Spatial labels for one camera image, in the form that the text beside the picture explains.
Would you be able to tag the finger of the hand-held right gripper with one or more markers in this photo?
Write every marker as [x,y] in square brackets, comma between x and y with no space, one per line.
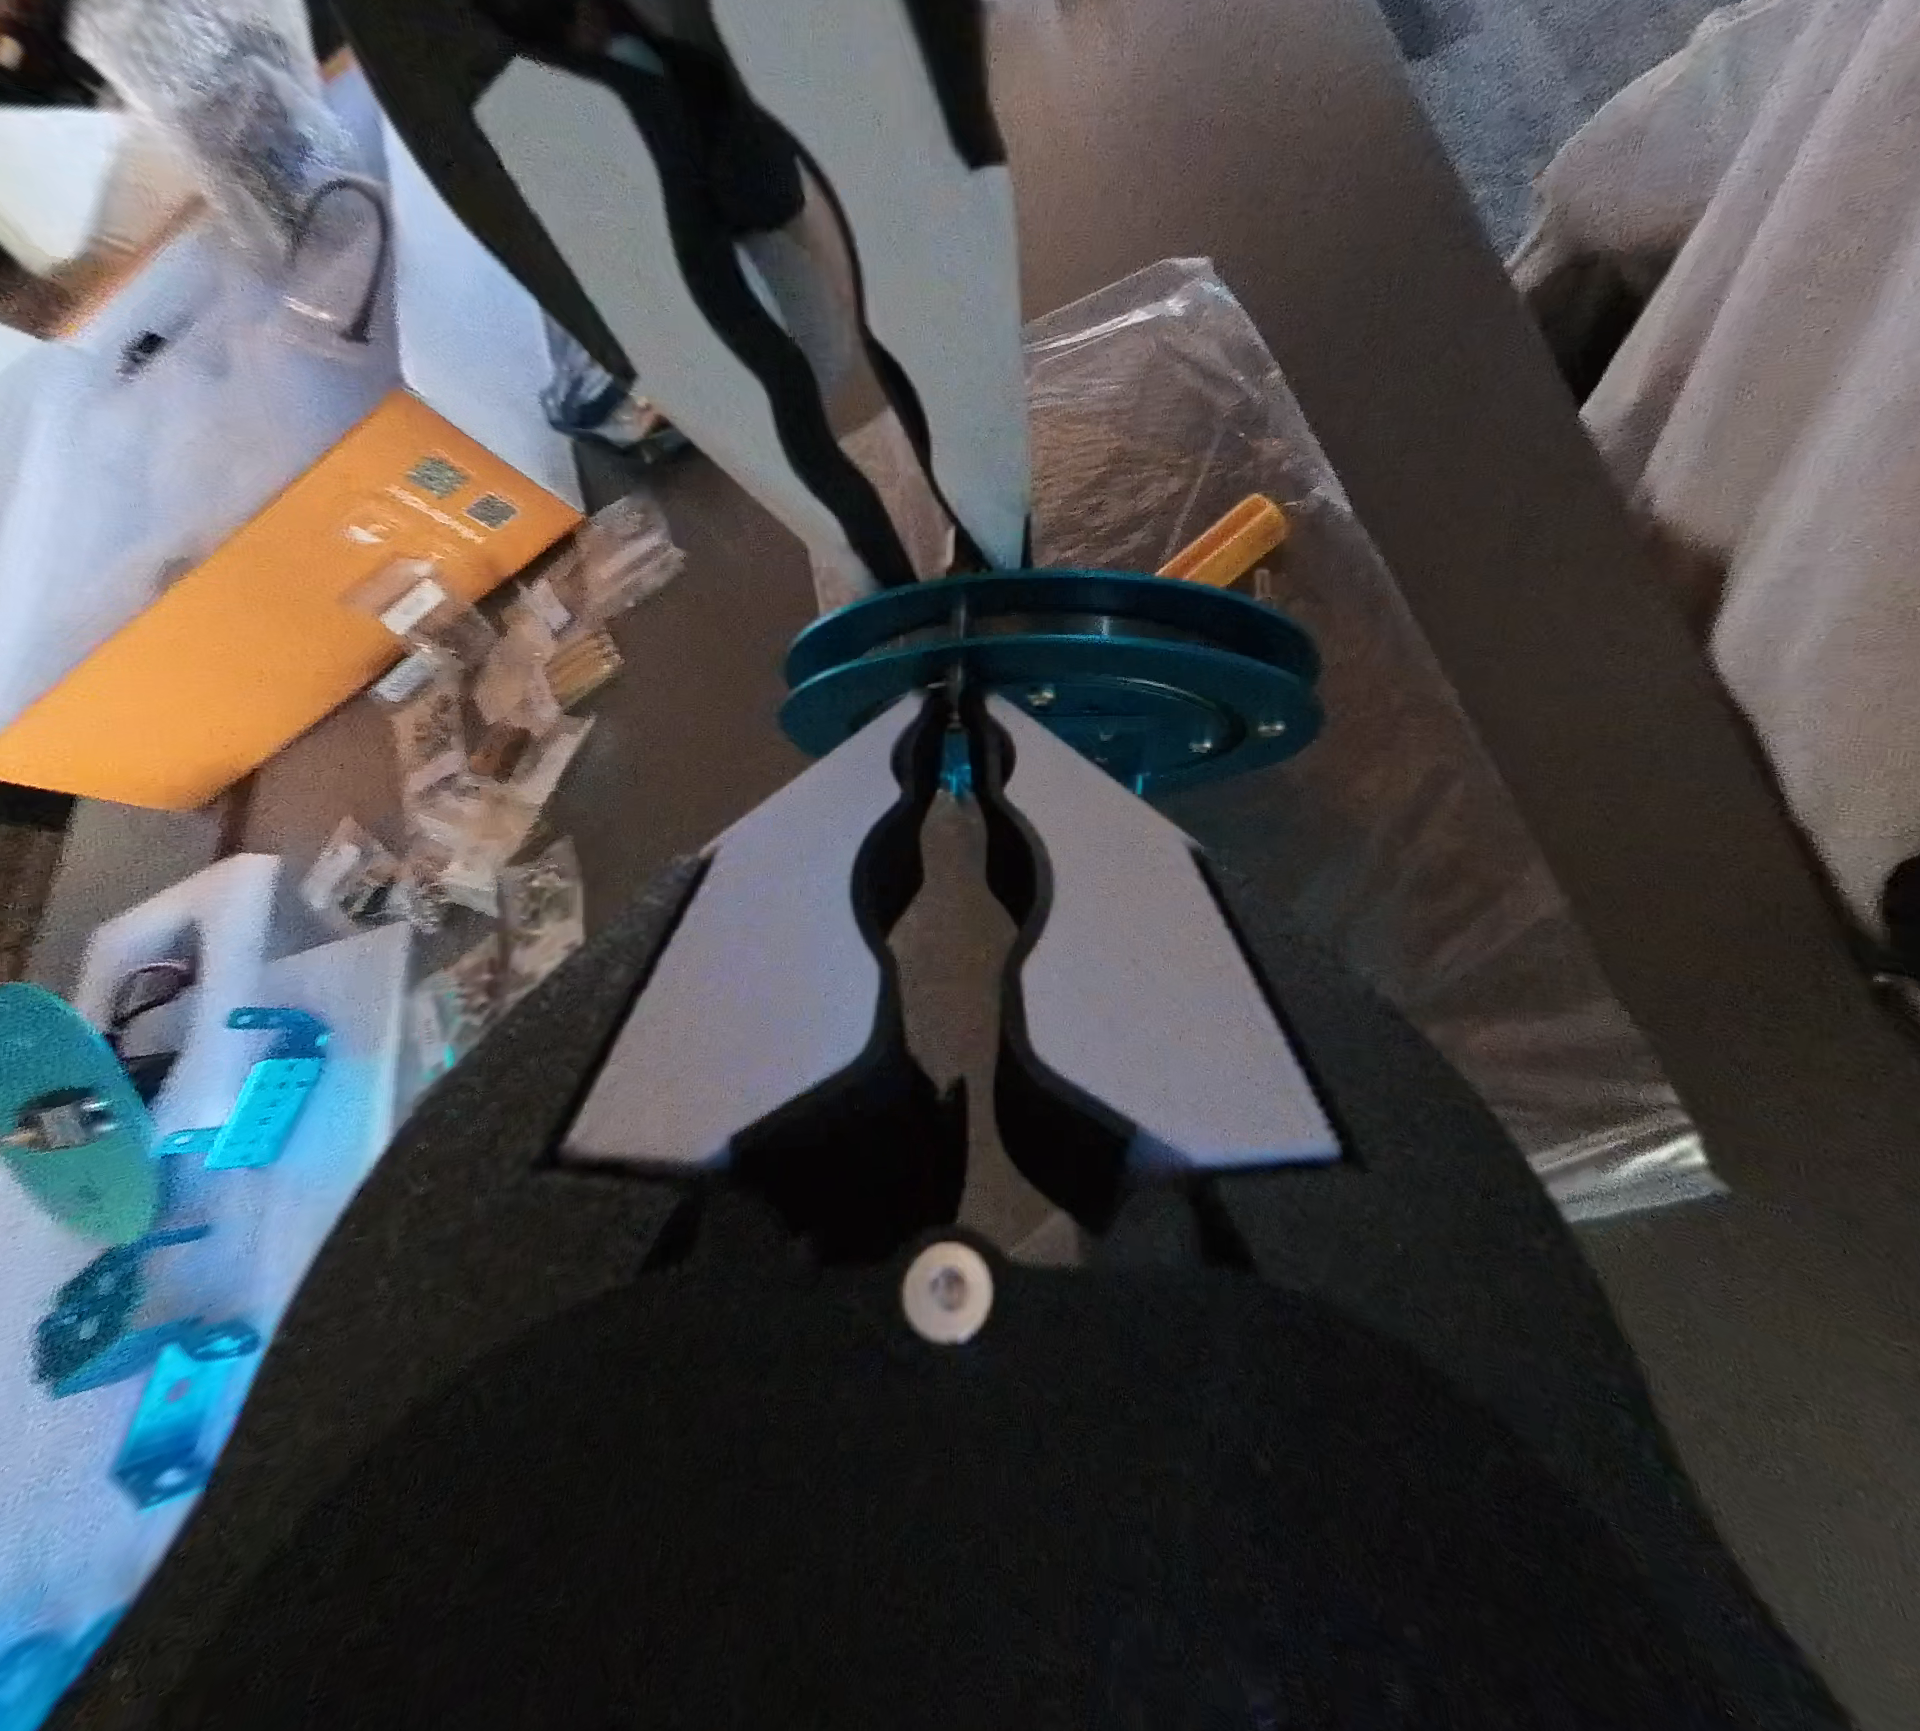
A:
[901,186]
[584,215]

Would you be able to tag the bubble wrap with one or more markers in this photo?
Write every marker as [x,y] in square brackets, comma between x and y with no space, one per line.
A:
[210,66]

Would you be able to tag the small blue U-shaped bracket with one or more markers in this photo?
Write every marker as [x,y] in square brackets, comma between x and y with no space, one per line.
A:
[180,1416]

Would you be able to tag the white foam sheet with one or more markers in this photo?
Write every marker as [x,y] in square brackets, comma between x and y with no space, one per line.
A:
[92,1462]

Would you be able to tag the pile of small screw bags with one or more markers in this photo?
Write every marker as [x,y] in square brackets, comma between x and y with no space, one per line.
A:
[496,712]

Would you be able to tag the large clear plastic bag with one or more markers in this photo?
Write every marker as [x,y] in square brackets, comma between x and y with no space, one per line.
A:
[1171,411]

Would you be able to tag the blue semicircular metal plate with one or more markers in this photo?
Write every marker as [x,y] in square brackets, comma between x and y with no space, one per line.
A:
[75,1116]

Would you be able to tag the dark blue folded bracket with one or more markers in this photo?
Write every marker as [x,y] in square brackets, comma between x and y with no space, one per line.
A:
[121,1303]

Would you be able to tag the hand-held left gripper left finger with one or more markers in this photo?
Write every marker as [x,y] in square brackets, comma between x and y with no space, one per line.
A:
[751,1012]

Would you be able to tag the black curved band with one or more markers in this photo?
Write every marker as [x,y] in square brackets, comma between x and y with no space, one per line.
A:
[346,261]

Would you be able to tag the black antistatic bag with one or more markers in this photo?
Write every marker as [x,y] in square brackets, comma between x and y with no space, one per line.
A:
[602,411]

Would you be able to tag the blue round metal turntable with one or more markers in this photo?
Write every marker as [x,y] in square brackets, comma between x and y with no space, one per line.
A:
[1202,672]

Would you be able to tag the orange and white cardboard box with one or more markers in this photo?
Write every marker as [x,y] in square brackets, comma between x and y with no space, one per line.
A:
[271,621]

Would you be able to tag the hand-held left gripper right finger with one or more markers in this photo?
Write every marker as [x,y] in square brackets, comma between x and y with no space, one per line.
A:
[1171,1012]

